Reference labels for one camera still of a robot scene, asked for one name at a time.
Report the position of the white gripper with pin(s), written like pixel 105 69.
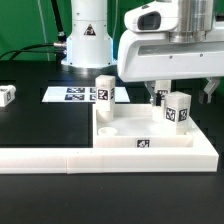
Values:
pixel 151 56

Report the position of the white L-shaped obstacle fence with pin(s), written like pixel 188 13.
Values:
pixel 19 156

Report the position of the white marker base sheet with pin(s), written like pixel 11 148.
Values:
pixel 69 94

